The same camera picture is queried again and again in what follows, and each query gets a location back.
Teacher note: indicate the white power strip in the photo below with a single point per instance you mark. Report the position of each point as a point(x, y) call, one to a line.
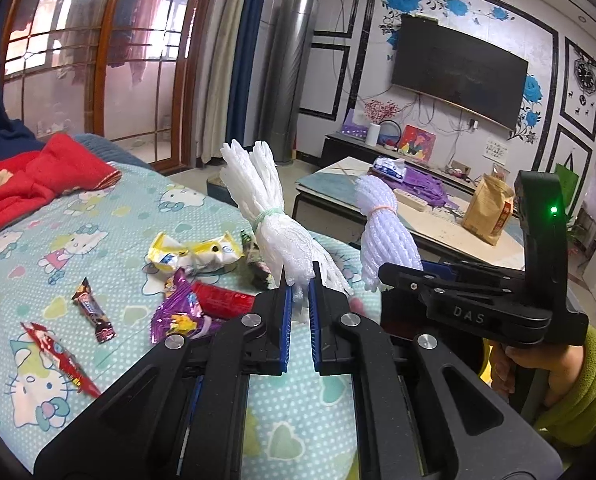
point(412, 200)

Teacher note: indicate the blue white tissue pack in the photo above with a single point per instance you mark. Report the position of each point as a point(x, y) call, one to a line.
point(390, 167)

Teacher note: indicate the wooden glass sliding door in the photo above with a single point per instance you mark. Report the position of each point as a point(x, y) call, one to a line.
point(128, 85)

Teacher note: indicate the purple snack wrapper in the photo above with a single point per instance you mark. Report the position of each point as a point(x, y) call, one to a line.
point(180, 310)

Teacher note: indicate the grey standing air conditioner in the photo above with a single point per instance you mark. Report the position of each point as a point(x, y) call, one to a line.
point(288, 80)

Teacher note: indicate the beige curtain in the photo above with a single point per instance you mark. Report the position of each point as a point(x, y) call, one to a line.
point(223, 85)

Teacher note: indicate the yellow white snack wrapper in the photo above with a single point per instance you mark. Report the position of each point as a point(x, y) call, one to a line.
point(198, 255)

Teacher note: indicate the red blanket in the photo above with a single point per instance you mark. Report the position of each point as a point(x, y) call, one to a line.
point(38, 175)

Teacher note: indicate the person's right hand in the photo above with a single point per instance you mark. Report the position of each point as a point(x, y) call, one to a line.
point(565, 367)

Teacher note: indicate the blue square stool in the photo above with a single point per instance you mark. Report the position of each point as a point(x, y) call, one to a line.
point(220, 192)

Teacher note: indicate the white cylinder vase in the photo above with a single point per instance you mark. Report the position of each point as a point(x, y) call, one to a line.
point(374, 135)

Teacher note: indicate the purple cloth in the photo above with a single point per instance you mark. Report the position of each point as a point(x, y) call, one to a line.
point(425, 185)

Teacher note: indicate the small white foam net bundle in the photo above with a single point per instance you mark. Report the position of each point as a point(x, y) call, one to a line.
point(387, 240)

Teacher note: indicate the green shopping bag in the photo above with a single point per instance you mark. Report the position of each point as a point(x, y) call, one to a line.
point(567, 180)

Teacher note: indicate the marble top coffee table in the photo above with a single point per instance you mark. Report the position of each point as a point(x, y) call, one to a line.
point(338, 185)

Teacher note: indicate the white wall notice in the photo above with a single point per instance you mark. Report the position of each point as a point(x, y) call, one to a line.
point(496, 150)

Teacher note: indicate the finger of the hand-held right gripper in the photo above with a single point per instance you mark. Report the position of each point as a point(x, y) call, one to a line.
point(467, 270)
point(407, 280)

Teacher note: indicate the pink flower sprigs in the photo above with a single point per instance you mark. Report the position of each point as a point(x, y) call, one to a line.
point(380, 109)

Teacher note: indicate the red snack packet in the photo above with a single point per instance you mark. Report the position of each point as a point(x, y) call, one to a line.
point(223, 300)

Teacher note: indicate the black wall clock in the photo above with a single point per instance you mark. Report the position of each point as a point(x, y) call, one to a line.
point(586, 75)

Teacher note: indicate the large white foam net bundle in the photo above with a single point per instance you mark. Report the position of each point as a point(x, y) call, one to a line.
point(278, 245)

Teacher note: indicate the brown paper bag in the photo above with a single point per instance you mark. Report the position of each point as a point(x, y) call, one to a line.
point(487, 210)

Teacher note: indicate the brown candy wrapper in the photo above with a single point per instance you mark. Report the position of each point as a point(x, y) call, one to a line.
point(94, 312)

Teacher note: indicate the wall-mounted television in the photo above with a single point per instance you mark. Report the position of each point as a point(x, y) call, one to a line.
point(457, 70)

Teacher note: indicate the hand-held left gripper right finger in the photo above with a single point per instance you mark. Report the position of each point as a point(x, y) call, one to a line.
point(316, 327)

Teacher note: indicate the person's right forearm green sleeve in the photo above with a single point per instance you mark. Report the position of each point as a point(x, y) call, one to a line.
point(595, 390)

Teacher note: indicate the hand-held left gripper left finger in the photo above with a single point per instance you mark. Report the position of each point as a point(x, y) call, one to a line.
point(285, 322)

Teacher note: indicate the dark television stand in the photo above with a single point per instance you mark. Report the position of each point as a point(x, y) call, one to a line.
point(338, 147)

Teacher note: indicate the long red cartoon wrapper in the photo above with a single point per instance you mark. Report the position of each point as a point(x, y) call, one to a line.
point(63, 360)

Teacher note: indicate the purple box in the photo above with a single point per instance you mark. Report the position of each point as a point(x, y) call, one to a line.
point(355, 127)

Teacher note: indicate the green black snack wrapper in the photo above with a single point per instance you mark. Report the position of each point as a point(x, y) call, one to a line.
point(255, 260)

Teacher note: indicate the colourful painting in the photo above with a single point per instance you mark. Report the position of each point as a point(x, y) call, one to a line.
point(416, 144)

